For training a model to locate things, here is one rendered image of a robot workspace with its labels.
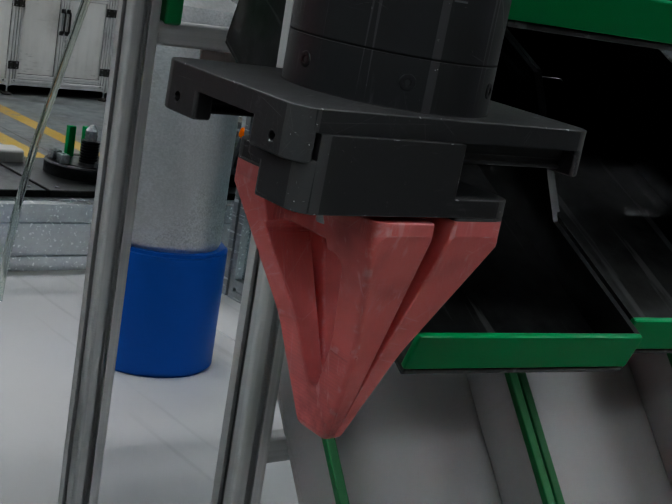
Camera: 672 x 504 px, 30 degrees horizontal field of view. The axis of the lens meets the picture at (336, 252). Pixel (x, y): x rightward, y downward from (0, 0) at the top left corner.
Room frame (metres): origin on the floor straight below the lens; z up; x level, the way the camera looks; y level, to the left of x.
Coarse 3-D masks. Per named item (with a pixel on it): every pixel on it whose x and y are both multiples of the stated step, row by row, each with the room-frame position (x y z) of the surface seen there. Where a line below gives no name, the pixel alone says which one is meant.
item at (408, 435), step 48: (288, 384) 0.64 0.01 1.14; (384, 384) 0.68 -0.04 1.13; (432, 384) 0.70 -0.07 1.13; (480, 384) 0.70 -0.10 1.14; (288, 432) 0.63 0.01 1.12; (384, 432) 0.66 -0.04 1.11; (432, 432) 0.68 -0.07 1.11; (480, 432) 0.69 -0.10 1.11; (528, 432) 0.66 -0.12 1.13; (336, 480) 0.58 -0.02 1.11; (384, 480) 0.64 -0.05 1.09; (432, 480) 0.66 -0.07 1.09; (480, 480) 0.67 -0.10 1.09; (528, 480) 0.65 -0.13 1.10
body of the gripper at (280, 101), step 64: (320, 0) 0.32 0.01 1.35; (384, 0) 0.32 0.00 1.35; (448, 0) 0.32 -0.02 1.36; (192, 64) 0.33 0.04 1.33; (320, 64) 0.32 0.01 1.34; (384, 64) 0.32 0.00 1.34; (448, 64) 0.32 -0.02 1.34; (256, 128) 0.30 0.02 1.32; (320, 128) 0.29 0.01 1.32; (384, 128) 0.30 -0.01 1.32; (448, 128) 0.32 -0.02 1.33; (512, 128) 0.33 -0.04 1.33; (576, 128) 0.35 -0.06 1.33
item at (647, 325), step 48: (528, 48) 0.89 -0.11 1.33; (576, 48) 0.91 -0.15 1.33; (624, 48) 0.87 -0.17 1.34; (576, 96) 0.90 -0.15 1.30; (624, 96) 0.86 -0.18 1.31; (624, 144) 0.85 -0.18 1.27; (576, 192) 0.77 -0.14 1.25; (624, 192) 0.80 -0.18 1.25; (576, 240) 0.68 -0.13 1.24; (624, 240) 0.74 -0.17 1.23; (624, 288) 0.69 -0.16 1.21
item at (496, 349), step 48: (240, 0) 0.75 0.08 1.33; (240, 48) 0.74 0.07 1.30; (528, 96) 0.70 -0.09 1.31; (528, 192) 0.69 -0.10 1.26; (528, 240) 0.68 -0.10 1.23; (480, 288) 0.62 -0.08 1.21; (528, 288) 0.64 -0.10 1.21; (576, 288) 0.64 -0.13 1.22; (432, 336) 0.54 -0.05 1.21; (480, 336) 0.55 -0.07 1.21; (528, 336) 0.56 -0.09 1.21; (576, 336) 0.58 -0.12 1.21; (624, 336) 0.59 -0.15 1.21
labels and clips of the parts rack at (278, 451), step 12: (168, 0) 0.76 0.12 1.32; (180, 0) 0.76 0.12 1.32; (168, 12) 0.76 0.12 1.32; (180, 12) 0.76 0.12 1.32; (168, 24) 0.76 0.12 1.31; (216, 60) 0.80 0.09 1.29; (228, 60) 0.81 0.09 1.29; (276, 432) 0.64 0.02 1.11; (276, 444) 0.63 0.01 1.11; (276, 456) 0.63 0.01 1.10; (288, 456) 0.64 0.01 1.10
